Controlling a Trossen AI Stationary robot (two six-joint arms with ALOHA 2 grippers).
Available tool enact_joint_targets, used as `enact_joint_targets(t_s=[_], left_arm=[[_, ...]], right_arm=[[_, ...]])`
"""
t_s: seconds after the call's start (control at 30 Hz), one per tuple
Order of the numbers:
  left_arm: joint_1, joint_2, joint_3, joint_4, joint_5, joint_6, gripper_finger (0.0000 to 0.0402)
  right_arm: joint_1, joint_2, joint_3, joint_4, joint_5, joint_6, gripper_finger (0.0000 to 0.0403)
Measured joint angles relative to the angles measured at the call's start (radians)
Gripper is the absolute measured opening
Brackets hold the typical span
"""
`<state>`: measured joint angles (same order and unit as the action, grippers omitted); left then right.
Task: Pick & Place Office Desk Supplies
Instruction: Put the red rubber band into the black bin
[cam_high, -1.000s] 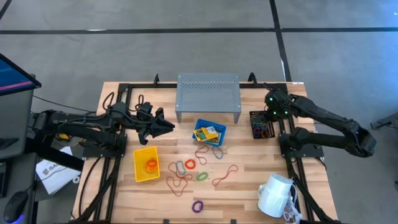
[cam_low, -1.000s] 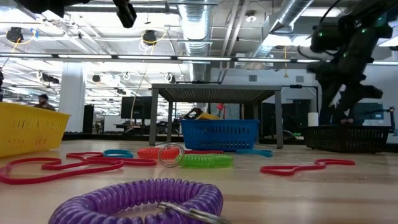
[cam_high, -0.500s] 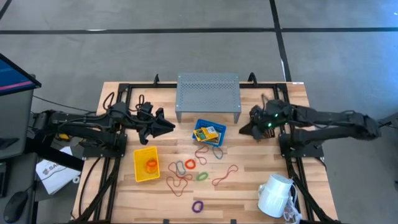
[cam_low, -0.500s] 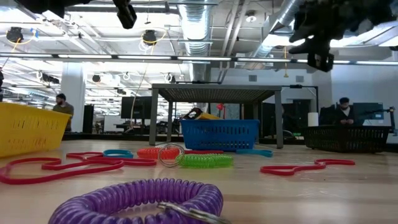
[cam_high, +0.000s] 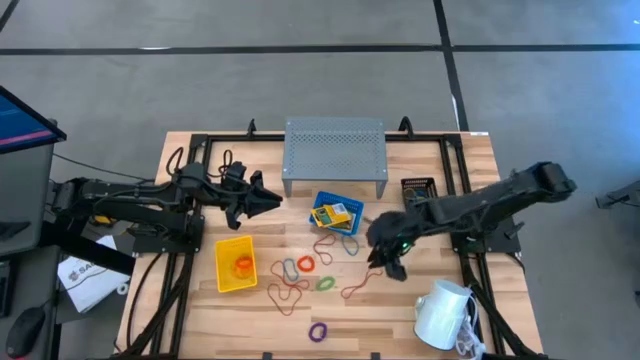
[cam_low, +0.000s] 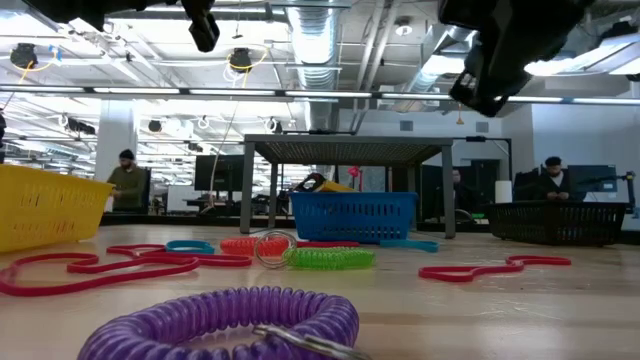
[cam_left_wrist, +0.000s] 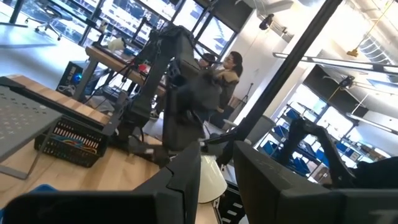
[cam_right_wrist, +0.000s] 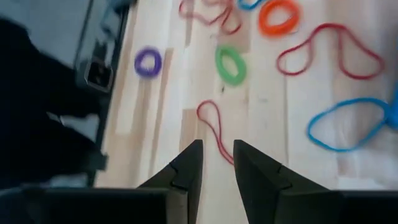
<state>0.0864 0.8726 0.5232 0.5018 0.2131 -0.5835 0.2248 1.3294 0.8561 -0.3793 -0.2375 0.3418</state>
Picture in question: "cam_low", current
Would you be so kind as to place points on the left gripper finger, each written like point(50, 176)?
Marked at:
point(202, 30)

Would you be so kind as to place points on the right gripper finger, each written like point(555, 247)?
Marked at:
point(492, 100)

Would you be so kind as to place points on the blue rubber band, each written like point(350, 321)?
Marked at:
point(172, 246)
point(425, 246)

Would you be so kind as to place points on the red rubber band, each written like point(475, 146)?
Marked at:
point(100, 280)
point(422, 273)
point(330, 244)
point(225, 260)

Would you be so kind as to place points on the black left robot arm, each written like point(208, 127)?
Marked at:
point(90, 10)

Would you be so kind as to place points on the dark desk monitor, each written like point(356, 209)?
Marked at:
point(220, 172)

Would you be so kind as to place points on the red desk lamp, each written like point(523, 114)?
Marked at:
point(356, 172)

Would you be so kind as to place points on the white paper roll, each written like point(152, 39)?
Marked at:
point(503, 191)

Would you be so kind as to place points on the person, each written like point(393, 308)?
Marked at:
point(557, 182)
point(457, 192)
point(127, 185)

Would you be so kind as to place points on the white square pillar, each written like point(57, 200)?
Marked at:
point(107, 130)

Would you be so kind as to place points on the ceiling light strip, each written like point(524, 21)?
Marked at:
point(325, 94)

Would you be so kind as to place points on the black plastic basket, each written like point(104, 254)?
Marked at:
point(555, 225)

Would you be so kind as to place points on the grey perforated metal riser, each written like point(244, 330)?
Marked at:
point(350, 142)

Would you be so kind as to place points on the blue plastic basket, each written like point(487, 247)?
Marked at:
point(350, 217)

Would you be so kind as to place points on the yellow plastic basket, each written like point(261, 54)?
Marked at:
point(50, 215)

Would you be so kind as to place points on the silver slanted ventilation duct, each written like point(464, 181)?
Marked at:
point(425, 75)

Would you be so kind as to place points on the silver spiral ventilation duct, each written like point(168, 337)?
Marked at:
point(312, 50)

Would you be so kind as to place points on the black aluminium table frame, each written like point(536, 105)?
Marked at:
point(175, 220)

